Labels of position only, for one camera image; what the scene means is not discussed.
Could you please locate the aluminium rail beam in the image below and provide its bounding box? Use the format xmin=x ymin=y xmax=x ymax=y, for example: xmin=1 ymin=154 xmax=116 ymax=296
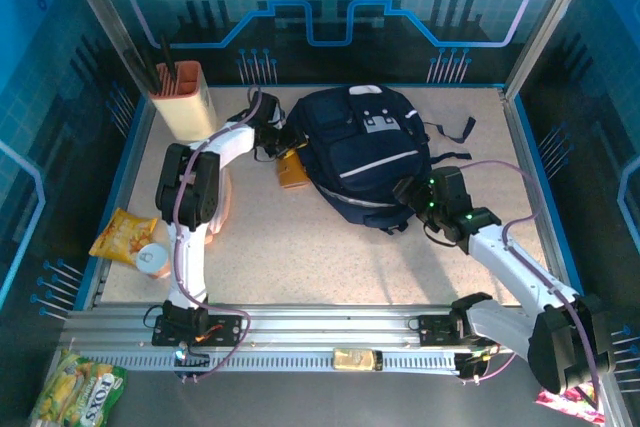
xmin=59 ymin=302 xmax=604 ymax=353

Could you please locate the purple Fox's candy bag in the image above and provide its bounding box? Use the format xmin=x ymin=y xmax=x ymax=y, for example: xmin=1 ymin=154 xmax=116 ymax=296
xmin=534 ymin=384 xmax=606 ymax=423

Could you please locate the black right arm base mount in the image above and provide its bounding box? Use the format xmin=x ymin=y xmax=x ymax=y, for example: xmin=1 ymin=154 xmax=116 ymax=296
xmin=417 ymin=313 xmax=501 ymax=348

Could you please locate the slotted grey cable duct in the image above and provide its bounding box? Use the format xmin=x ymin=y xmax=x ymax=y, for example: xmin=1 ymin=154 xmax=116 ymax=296
xmin=74 ymin=349 xmax=464 ymax=374

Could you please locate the orange pull-tab can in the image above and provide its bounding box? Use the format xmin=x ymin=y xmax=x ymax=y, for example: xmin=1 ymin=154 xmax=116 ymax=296
xmin=135 ymin=241 xmax=174 ymax=281

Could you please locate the yellow snack bag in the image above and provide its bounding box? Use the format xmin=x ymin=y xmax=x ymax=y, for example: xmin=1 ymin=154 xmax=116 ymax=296
xmin=88 ymin=207 xmax=159 ymax=266

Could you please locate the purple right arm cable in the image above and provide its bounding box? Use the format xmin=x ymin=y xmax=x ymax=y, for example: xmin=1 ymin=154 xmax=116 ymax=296
xmin=459 ymin=159 xmax=601 ymax=408

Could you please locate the green Fox's candy bag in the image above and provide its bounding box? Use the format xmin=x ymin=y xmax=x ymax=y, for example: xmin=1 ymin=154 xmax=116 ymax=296
xmin=28 ymin=349 xmax=129 ymax=427

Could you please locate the navy blue backpack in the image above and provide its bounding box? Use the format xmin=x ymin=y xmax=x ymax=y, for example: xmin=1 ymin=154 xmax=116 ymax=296
xmin=284 ymin=84 xmax=477 ymax=236

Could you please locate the orange leather wallet case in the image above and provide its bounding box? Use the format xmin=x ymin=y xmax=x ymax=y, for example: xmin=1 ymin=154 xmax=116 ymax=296
xmin=277 ymin=149 xmax=309 ymax=190

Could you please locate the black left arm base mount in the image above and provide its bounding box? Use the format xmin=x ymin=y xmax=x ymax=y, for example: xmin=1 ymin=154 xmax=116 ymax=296
xmin=151 ymin=313 xmax=244 ymax=348

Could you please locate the pink pencil pouch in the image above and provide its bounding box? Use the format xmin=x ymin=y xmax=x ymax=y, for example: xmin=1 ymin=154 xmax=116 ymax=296
xmin=204 ymin=169 xmax=235 ymax=246

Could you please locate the small yellow bottle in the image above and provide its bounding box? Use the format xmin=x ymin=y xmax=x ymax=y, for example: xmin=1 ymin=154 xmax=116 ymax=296
xmin=332 ymin=346 xmax=385 ymax=373

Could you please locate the black connector box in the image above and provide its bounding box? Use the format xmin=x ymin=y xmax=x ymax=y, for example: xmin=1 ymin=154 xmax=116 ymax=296
xmin=173 ymin=344 xmax=211 ymax=383
xmin=454 ymin=351 xmax=494 ymax=386

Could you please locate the black stick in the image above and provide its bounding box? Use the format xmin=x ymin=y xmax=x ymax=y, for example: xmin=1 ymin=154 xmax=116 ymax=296
xmin=122 ymin=49 xmax=157 ymax=97
xmin=141 ymin=49 xmax=164 ymax=93
xmin=158 ymin=35 xmax=178 ymax=83

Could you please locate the cream holder orange rim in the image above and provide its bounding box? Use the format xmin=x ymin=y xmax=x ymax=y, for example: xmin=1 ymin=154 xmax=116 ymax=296
xmin=149 ymin=60 xmax=219 ymax=144

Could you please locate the aluminium frame post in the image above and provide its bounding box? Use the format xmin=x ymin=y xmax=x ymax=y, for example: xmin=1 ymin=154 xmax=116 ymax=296
xmin=503 ymin=0 xmax=611 ymax=101
xmin=54 ymin=0 xmax=154 ymax=98

